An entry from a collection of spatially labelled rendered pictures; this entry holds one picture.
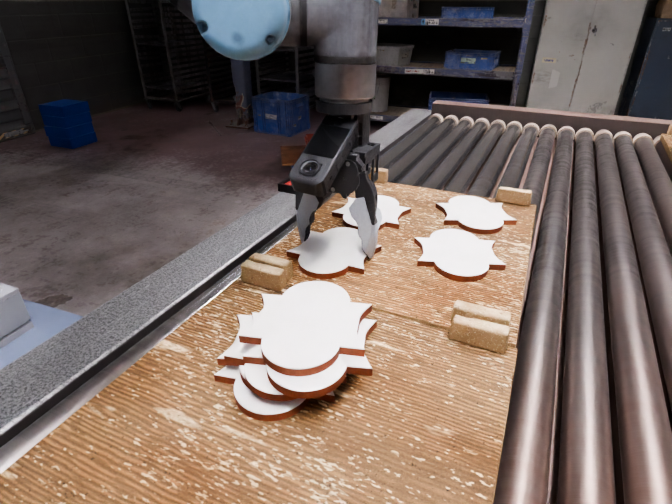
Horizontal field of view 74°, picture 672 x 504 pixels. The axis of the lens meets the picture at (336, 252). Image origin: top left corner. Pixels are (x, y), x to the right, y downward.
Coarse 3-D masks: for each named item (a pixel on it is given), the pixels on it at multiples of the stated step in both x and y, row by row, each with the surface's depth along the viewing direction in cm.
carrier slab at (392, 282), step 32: (384, 192) 85; (416, 192) 85; (448, 192) 85; (320, 224) 73; (416, 224) 73; (384, 256) 64; (416, 256) 64; (512, 256) 64; (352, 288) 57; (384, 288) 57; (416, 288) 57; (448, 288) 57; (480, 288) 57; (512, 288) 57; (416, 320) 52; (448, 320) 51; (512, 320) 51
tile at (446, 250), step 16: (416, 240) 67; (432, 240) 66; (448, 240) 66; (464, 240) 66; (480, 240) 66; (432, 256) 62; (448, 256) 62; (464, 256) 62; (480, 256) 62; (448, 272) 58; (464, 272) 58; (480, 272) 58
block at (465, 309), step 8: (456, 304) 49; (464, 304) 49; (472, 304) 49; (456, 312) 49; (464, 312) 49; (472, 312) 48; (480, 312) 48; (488, 312) 48; (496, 312) 48; (504, 312) 48; (488, 320) 48; (496, 320) 47; (504, 320) 47
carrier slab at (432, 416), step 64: (192, 320) 51; (384, 320) 51; (128, 384) 43; (192, 384) 43; (384, 384) 43; (448, 384) 43; (64, 448) 36; (128, 448) 36; (192, 448) 36; (256, 448) 36; (320, 448) 36; (384, 448) 36; (448, 448) 36
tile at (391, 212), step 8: (352, 200) 79; (384, 200) 79; (392, 200) 79; (344, 208) 76; (384, 208) 76; (392, 208) 76; (400, 208) 76; (408, 208) 76; (336, 216) 75; (344, 216) 73; (384, 216) 73; (392, 216) 73; (400, 216) 75; (344, 224) 72; (352, 224) 71; (384, 224) 72; (392, 224) 71
